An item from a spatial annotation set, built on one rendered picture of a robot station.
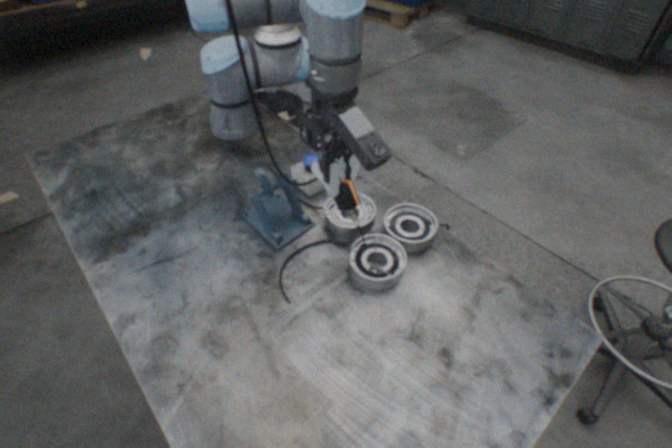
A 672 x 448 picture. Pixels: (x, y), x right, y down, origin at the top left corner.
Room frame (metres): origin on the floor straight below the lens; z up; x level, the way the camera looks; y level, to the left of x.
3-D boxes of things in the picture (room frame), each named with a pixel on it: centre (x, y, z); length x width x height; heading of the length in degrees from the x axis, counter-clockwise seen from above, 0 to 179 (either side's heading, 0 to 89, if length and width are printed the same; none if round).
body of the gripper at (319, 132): (0.54, 0.01, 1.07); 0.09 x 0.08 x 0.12; 43
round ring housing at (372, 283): (0.44, -0.08, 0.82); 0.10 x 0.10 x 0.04
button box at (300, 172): (0.69, 0.06, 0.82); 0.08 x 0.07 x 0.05; 42
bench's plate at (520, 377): (0.56, 0.18, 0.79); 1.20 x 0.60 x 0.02; 42
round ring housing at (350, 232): (0.56, -0.03, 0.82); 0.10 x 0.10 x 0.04
